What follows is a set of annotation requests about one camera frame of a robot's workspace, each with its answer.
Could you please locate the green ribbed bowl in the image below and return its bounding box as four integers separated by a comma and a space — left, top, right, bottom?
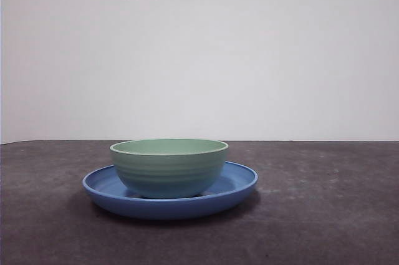
108, 138, 230, 199

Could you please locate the blue plate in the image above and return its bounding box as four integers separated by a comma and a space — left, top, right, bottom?
82, 160, 259, 221

